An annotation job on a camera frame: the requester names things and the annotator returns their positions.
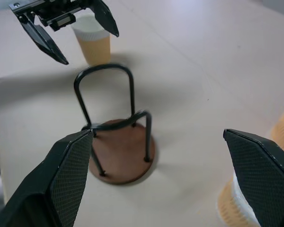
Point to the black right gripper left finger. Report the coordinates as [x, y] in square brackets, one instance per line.
[61, 179]

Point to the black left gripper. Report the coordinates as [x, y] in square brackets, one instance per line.
[54, 11]

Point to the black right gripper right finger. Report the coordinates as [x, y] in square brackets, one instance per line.
[262, 175]

